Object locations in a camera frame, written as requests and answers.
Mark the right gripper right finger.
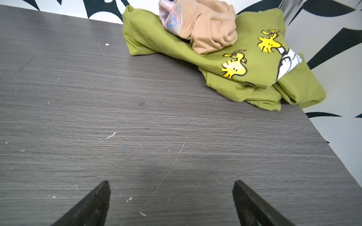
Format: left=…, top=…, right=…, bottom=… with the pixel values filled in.
left=232, top=180, right=295, bottom=226

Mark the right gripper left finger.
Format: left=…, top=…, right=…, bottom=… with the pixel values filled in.
left=52, top=180, right=111, bottom=226

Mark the beige cloth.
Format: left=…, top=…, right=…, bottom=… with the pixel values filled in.
left=158, top=0, right=238, bottom=55

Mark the green printed t-shirt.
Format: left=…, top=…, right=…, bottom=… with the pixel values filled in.
left=123, top=5, right=326, bottom=111

